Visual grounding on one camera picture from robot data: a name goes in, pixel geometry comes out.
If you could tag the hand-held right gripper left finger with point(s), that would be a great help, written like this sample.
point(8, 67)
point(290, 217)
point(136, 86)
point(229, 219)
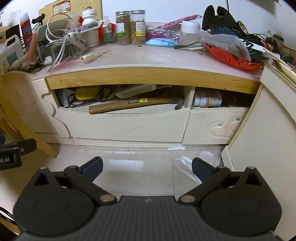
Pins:
point(93, 165)

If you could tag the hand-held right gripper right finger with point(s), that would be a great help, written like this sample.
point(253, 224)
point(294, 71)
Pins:
point(202, 170)

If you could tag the large cream drawer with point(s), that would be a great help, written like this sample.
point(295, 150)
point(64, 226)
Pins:
point(122, 127)

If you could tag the small cream drawer with screws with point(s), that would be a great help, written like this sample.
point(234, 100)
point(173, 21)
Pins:
point(212, 125)

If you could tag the clear round lid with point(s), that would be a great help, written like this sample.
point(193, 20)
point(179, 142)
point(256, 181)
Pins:
point(207, 157)

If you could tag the wooden chair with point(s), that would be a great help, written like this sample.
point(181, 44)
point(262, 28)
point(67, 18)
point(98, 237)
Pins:
point(16, 104)

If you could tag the cream wooden cabinet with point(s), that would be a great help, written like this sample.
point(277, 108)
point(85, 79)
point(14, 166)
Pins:
point(41, 111)

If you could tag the cream cabinet door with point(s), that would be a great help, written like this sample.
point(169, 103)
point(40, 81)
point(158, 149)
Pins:
point(266, 139)

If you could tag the white pill bottle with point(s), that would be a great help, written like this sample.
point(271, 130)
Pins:
point(208, 98)

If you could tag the yellow plastic device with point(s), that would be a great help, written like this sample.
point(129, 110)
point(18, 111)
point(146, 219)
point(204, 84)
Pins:
point(90, 92)

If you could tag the white plastic bag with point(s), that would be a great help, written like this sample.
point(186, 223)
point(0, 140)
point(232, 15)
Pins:
point(64, 98)

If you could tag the white vented router box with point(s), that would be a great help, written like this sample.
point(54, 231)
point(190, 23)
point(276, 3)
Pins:
point(136, 90)

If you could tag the white plastic jug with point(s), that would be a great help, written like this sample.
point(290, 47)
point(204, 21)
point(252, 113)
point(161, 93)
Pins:
point(10, 55)

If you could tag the clear plastic organiser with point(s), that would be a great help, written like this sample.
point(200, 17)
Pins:
point(44, 46)

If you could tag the orange plastic fly swatter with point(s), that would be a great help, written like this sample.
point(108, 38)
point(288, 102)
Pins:
point(231, 59)

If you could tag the white power strip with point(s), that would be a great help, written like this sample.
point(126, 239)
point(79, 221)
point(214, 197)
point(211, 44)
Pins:
point(79, 41)

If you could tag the red and white spray can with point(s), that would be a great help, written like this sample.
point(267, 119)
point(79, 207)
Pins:
point(26, 30)

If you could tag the white cylinder cup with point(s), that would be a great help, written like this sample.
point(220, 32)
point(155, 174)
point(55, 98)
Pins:
point(93, 38)

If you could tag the clear plastic bag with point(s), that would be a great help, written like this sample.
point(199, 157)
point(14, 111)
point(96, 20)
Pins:
point(229, 44)

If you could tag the green and white bottle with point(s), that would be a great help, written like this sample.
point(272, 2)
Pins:
point(107, 34)

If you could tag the pale wooden sticks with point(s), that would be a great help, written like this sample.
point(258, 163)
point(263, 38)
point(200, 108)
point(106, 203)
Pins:
point(279, 61)

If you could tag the blue face mask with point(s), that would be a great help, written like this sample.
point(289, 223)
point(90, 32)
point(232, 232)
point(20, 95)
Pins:
point(161, 42)

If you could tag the white plastic jar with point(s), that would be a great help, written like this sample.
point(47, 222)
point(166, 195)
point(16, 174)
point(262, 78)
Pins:
point(189, 31)

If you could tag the glass jar of dried herbs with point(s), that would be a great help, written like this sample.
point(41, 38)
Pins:
point(138, 27)
point(123, 27)

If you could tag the pink striped packet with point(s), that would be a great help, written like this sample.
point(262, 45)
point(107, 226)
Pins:
point(166, 33)

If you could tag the red blister pack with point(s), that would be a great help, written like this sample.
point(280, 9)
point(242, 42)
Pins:
point(104, 23)

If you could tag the white shower head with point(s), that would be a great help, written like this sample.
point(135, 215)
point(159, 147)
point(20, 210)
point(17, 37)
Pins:
point(89, 17)

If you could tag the cardboard box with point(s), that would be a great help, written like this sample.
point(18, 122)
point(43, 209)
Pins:
point(69, 7)

